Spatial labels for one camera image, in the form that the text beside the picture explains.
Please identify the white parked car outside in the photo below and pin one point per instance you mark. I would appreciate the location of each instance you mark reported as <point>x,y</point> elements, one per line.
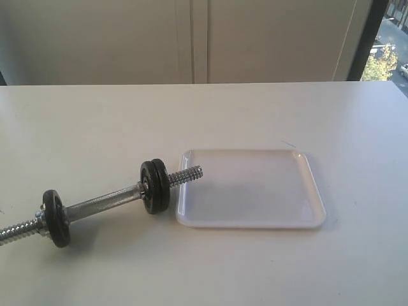
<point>404,70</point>

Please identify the black weight plate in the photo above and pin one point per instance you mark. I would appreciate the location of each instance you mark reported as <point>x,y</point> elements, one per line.
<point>150,179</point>
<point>164,183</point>
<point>56,219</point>

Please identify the chrome threaded dumbbell bar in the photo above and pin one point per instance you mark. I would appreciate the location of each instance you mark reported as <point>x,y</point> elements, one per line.
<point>94,206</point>

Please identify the white plastic tray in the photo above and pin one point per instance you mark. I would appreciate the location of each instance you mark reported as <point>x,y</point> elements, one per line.
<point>250,189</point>

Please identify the black window frame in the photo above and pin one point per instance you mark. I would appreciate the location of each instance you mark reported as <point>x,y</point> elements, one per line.
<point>366,40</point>

